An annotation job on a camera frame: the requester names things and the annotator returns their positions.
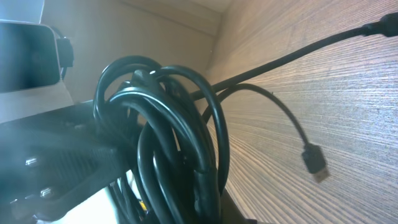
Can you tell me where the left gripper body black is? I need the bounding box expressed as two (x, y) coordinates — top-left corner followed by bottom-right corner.
(1, 101), (143, 221)

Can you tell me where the black USB cable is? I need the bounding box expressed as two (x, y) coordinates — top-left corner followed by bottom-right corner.
(92, 12), (398, 224)

